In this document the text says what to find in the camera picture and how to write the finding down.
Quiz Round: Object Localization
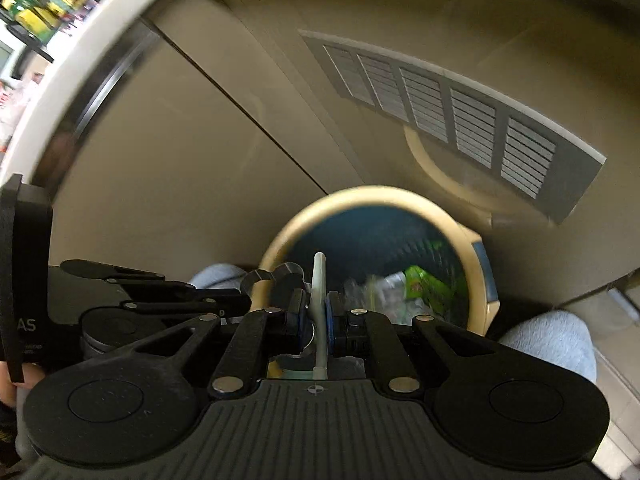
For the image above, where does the person's left leg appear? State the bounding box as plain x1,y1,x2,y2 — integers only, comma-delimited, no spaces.
187,262,248,291

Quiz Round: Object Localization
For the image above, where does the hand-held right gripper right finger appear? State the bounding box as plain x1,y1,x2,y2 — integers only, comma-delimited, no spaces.
322,292,496,400

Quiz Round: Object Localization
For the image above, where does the green and yellow packet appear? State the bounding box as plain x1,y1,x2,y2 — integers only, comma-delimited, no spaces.
2,0,61,43

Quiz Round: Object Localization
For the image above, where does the beige cabinet door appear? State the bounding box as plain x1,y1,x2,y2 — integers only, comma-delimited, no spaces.
47,25,331,271

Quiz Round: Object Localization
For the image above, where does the crumpled clear plastic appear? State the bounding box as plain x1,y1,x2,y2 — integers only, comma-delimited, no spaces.
345,270,421,326

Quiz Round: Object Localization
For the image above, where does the grey louvred vent panel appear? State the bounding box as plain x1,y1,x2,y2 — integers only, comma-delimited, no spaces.
299,29,607,226

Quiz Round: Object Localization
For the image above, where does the blue bin liner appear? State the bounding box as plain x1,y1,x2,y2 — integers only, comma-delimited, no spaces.
287,205,466,331

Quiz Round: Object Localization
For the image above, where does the person's right leg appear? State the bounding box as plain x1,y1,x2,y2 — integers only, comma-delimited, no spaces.
497,310,598,386

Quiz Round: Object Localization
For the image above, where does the person's left hand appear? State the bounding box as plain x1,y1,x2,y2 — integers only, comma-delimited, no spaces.
0,361,48,407

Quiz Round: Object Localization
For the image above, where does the beige round trash bin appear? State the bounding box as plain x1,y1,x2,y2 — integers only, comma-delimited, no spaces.
257,185,503,341

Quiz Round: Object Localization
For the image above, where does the green snack packet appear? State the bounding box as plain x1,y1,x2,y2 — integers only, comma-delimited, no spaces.
404,265,463,318

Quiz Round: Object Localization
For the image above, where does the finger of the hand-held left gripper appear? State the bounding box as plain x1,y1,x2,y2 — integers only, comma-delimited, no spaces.
122,293,252,317
60,259,197,292

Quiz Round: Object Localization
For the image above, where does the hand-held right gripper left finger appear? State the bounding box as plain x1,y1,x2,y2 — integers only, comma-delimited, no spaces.
131,289,313,400

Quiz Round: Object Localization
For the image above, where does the person's leg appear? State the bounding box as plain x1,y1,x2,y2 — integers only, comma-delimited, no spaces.
187,262,248,291
497,310,598,386

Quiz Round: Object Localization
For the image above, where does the chrome cabinet handle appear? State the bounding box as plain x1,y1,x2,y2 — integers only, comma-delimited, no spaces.
70,25,161,136

